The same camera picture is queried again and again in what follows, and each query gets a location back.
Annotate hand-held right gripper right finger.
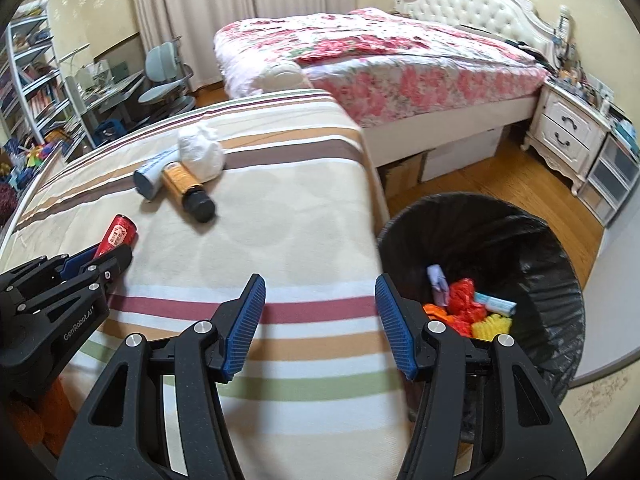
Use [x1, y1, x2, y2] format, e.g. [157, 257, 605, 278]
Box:
[374, 273, 586, 480]

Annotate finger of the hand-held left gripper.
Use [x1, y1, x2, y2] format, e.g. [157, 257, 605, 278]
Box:
[47, 244, 134, 312]
[47, 242, 103, 279]

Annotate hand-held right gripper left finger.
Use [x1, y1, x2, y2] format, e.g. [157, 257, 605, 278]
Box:
[57, 273, 267, 480]

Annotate red can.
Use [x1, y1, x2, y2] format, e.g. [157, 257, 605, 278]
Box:
[94, 214, 138, 261]

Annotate plain orange bag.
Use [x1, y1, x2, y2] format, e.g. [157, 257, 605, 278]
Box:
[422, 302, 471, 337]

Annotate purple and white wrapper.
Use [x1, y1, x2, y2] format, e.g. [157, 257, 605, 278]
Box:
[426, 264, 449, 306]

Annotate yellow foam net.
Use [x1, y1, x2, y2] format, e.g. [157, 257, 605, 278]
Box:
[470, 312, 512, 343]

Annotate light blue packet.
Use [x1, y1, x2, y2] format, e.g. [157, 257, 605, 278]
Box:
[472, 292, 516, 317]

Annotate trash bin with black liner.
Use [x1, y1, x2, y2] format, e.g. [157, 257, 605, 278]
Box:
[376, 192, 586, 446]

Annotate maroon fluffy pompom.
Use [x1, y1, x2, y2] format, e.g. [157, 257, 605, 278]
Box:
[0, 182, 18, 231]

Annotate gold bottle with black cap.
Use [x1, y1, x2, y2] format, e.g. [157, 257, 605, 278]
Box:
[162, 160, 217, 223]

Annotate pile of colourful toys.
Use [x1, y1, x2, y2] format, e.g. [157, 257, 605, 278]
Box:
[0, 132, 66, 186]

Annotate blue plastic crate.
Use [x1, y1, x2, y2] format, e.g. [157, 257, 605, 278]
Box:
[92, 120, 126, 148]

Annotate white crumpled plastic bag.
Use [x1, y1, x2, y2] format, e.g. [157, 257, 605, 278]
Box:
[177, 124, 226, 181]

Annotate brown cardboard box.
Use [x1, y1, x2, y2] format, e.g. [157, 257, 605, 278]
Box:
[380, 152, 426, 198]

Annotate grey study desk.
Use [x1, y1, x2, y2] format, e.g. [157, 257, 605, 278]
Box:
[65, 67, 146, 151]

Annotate white bookshelf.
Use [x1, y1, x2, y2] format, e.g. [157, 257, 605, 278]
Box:
[0, 10, 81, 146]

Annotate white storage box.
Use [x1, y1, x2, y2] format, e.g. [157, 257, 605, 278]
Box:
[422, 127, 503, 183]

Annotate grey desk chair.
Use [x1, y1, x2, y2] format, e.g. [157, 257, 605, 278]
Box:
[137, 35, 196, 111]

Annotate desk lamp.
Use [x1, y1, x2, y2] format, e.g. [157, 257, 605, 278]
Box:
[60, 40, 87, 78]

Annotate cream patterned rug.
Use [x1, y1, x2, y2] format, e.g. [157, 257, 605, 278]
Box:
[570, 365, 637, 436]

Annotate cream cushion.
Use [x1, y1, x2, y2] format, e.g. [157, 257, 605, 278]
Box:
[260, 62, 313, 93]

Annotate white nightstand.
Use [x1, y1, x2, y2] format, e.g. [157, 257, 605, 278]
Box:
[522, 80, 613, 196]

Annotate plastic drawer unit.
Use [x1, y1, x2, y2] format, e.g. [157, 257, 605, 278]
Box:
[582, 135, 640, 226]

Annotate floral quilt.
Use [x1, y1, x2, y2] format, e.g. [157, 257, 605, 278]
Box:
[214, 7, 551, 128]

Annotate beige curtains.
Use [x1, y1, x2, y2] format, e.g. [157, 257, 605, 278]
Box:
[127, 0, 358, 93]

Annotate teal box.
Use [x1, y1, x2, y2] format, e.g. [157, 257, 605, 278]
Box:
[612, 110, 640, 156]

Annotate cluster of cosmetic bottles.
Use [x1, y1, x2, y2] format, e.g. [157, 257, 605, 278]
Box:
[552, 7, 613, 106]

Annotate white tufted headboard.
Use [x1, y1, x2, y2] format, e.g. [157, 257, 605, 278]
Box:
[392, 0, 573, 63]

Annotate white curved bed rail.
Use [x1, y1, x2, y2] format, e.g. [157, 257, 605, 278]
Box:
[0, 147, 71, 261]

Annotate white bed frame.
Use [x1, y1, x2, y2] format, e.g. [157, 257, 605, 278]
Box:
[360, 85, 546, 143]

